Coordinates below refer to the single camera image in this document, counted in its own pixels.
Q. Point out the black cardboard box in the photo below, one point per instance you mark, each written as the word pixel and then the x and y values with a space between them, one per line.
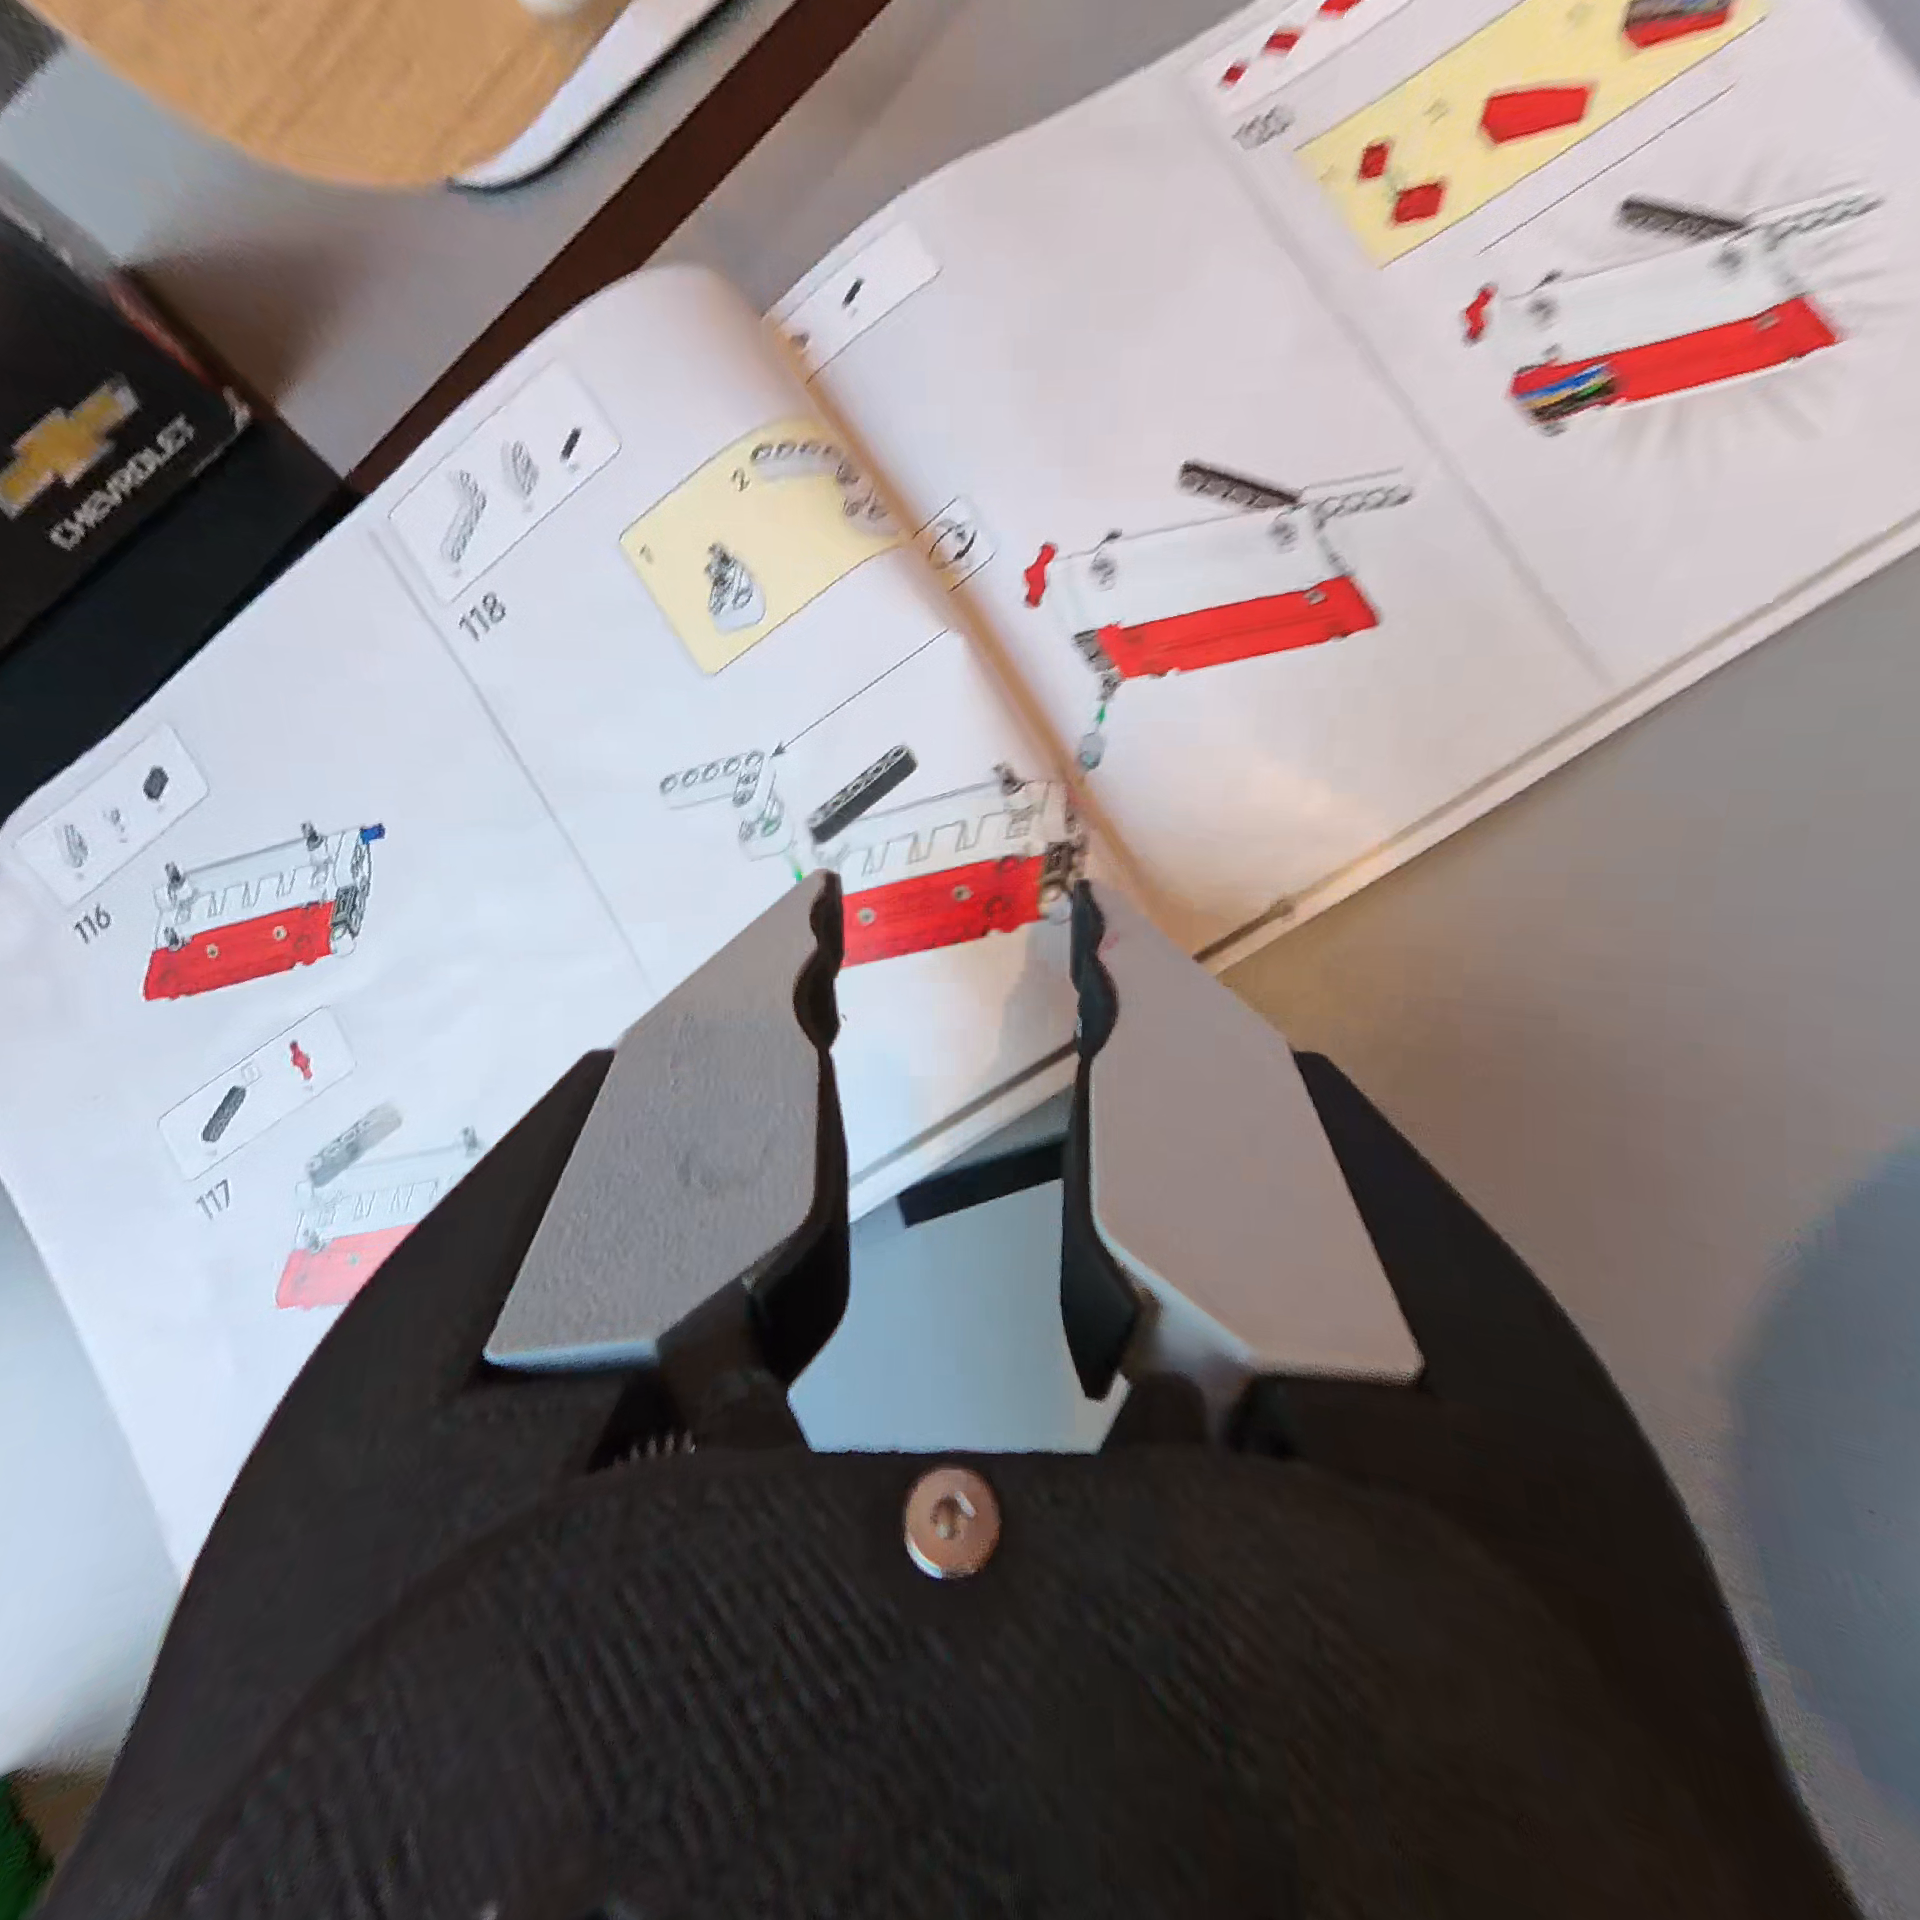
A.
pixel 105 452

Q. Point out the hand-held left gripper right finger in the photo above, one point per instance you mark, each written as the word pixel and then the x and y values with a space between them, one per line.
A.
pixel 1229 1187

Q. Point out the black flat brick bar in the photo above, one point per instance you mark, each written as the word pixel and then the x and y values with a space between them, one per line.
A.
pixel 976 1175

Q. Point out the white rounded object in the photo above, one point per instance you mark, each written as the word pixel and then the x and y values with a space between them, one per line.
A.
pixel 598 106

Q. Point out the wooden document stand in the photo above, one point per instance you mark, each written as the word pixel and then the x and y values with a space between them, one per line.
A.
pixel 345 88

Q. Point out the open instruction booklet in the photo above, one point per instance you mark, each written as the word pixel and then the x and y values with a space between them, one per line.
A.
pixel 1125 375

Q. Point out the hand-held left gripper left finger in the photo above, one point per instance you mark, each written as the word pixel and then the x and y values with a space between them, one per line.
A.
pixel 674 1170

